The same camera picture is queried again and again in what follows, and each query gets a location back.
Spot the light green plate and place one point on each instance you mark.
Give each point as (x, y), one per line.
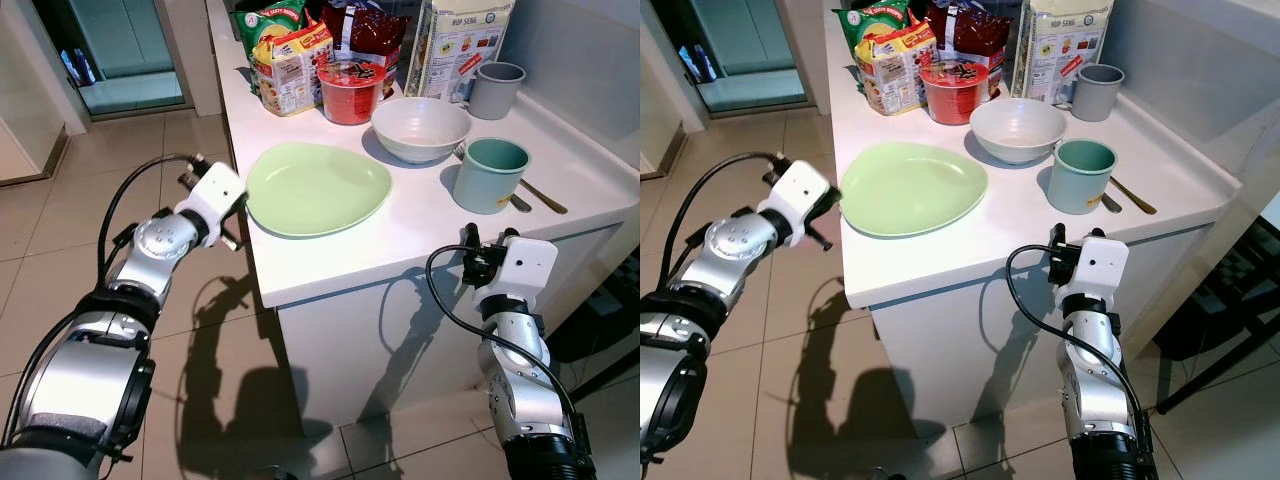
(910, 190)
(315, 190)

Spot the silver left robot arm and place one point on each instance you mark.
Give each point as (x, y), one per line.
(100, 350)
(720, 260)

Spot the silver spoon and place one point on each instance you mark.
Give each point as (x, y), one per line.
(520, 204)
(1110, 204)

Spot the teal cup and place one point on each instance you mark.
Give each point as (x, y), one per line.
(488, 188)
(1080, 188)

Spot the gold spoon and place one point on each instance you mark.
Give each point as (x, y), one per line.
(545, 199)
(1135, 198)

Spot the white kitchen counter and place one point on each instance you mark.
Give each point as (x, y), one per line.
(420, 260)
(960, 270)

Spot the white bowl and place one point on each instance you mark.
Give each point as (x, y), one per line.
(420, 130)
(1018, 130)

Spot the black chair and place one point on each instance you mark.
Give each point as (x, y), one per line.
(1220, 300)
(610, 320)

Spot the grey cup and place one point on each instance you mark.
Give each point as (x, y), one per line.
(1097, 97)
(495, 95)

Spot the red plastic container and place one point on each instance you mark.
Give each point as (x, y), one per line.
(350, 98)
(953, 98)

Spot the yellow white snack pack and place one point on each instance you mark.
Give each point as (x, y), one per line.
(290, 70)
(893, 70)

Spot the white printed cracker bag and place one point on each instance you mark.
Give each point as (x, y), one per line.
(1060, 45)
(455, 45)

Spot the glass sliding door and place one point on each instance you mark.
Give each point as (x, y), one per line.
(745, 50)
(125, 50)

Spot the dark red snack pack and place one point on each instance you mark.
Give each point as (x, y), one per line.
(972, 30)
(370, 30)

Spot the green snack pack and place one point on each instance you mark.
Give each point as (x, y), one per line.
(265, 15)
(865, 15)

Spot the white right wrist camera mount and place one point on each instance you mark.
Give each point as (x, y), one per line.
(528, 272)
(1098, 272)

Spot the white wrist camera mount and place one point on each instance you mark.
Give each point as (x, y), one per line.
(528, 272)
(795, 200)
(1098, 272)
(212, 195)

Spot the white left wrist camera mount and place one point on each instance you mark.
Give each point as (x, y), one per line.
(212, 195)
(795, 200)

